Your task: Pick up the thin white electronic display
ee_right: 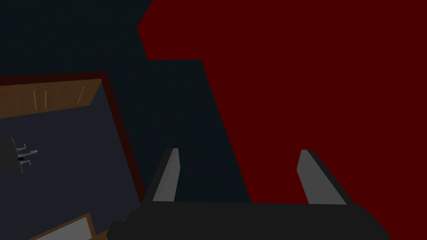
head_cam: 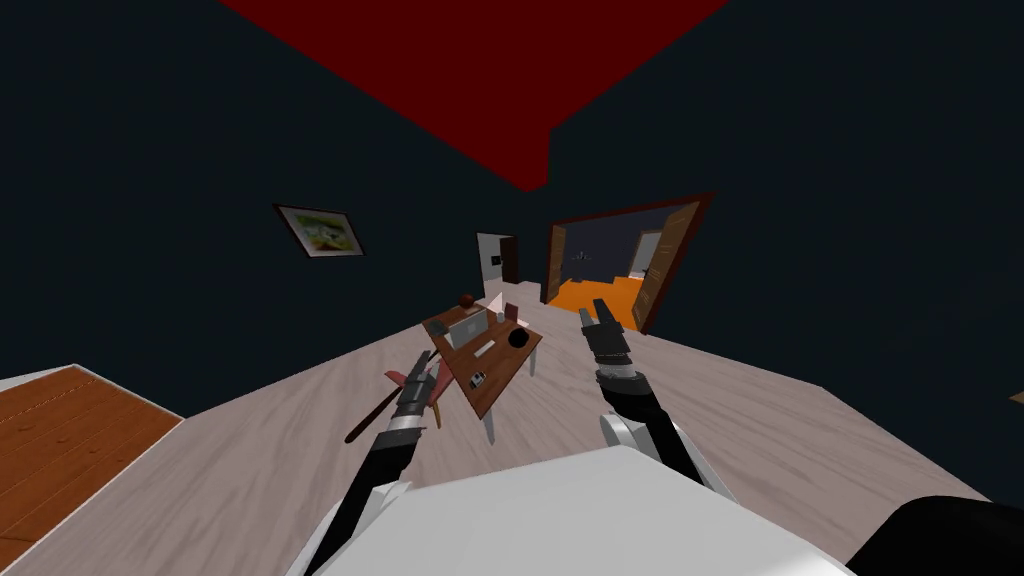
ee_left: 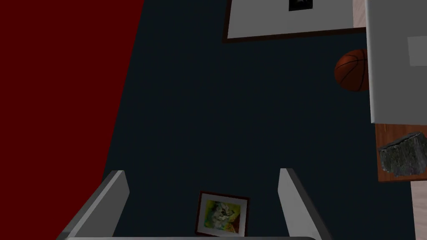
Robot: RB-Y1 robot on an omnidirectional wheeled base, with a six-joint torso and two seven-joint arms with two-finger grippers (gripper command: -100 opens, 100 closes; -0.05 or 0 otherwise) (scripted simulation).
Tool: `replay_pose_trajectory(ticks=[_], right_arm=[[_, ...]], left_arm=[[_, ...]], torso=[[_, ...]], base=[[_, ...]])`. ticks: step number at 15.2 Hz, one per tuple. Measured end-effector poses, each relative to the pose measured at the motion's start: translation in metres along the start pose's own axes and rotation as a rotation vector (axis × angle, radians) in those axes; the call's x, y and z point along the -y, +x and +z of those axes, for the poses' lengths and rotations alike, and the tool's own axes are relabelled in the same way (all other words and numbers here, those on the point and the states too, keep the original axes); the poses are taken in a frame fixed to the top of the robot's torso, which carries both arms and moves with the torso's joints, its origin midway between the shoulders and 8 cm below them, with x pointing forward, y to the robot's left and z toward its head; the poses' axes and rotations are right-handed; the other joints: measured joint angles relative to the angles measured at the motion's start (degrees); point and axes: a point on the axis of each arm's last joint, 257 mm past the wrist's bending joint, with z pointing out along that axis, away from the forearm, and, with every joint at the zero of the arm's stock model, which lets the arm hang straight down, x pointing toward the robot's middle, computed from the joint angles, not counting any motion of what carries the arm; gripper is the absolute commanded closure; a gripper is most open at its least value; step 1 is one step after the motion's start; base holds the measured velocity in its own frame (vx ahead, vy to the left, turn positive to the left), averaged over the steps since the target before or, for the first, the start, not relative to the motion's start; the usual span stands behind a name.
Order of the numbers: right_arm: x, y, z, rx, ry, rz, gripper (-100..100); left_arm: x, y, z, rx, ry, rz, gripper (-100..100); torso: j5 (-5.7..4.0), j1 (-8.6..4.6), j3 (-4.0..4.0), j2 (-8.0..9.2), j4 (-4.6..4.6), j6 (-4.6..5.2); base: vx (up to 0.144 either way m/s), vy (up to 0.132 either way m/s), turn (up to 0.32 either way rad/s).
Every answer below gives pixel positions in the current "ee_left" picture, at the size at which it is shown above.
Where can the dark grey rock-like object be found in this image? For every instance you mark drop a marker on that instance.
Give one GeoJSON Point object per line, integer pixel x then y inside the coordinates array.
{"type": "Point", "coordinates": [403, 155]}

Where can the brown wooden table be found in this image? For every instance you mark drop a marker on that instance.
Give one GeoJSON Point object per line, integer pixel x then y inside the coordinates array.
{"type": "Point", "coordinates": [383, 136]}

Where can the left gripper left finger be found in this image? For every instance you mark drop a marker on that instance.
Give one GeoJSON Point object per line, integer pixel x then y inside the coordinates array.
{"type": "Point", "coordinates": [100, 210]}

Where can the framed yellow-green picture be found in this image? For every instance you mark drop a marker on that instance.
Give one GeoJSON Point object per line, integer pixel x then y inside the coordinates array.
{"type": "Point", "coordinates": [223, 215]}

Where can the large dark-framed white picture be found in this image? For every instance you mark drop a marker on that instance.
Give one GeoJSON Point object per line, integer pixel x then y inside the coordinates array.
{"type": "Point", "coordinates": [287, 20]}

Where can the orange basketball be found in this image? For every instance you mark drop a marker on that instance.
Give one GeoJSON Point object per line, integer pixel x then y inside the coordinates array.
{"type": "Point", "coordinates": [353, 70]}

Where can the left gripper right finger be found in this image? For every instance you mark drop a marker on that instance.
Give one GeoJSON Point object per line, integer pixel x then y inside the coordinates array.
{"type": "Point", "coordinates": [297, 206]}

